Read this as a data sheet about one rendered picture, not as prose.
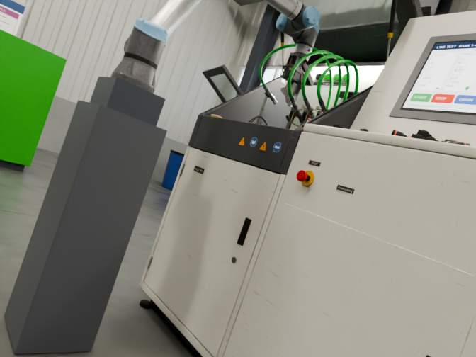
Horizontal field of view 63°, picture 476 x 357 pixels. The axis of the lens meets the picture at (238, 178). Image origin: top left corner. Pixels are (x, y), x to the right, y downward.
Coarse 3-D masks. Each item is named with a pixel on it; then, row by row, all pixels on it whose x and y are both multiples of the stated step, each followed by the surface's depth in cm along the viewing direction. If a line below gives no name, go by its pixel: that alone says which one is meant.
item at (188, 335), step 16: (272, 208) 133; (256, 256) 133; (144, 272) 187; (144, 288) 183; (144, 304) 181; (160, 304) 170; (240, 304) 133; (176, 320) 158; (192, 336) 148; (208, 352) 139; (224, 352) 133
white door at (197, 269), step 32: (192, 160) 180; (224, 160) 161; (192, 192) 173; (224, 192) 156; (256, 192) 141; (192, 224) 167; (224, 224) 150; (256, 224) 137; (160, 256) 180; (192, 256) 161; (224, 256) 145; (160, 288) 173; (192, 288) 155; (224, 288) 141; (192, 320) 150; (224, 320) 137
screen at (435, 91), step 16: (432, 48) 138; (448, 48) 133; (464, 48) 129; (416, 64) 139; (432, 64) 135; (448, 64) 130; (464, 64) 126; (416, 80) 136; (432, 80) 131; (448, 80) 127; (464, 80) 123; (400, 96) 137; (416, 96) 132; (432, 96) 128; (448, 96) 124; (464, 96) 120; (400, 112) 134; (416, 112) 129; (432, 112) 125; (448, 112) 122; (464, 112) 118
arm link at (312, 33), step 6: (318, 24) 169; (306, 30) 166; (312, 30) 167; (318, 30) 169; (306, 36) 167; (312, 36) 168; (300, 42) 168; (306, 42) 167; (312, 42) 168; (312, 48) 170
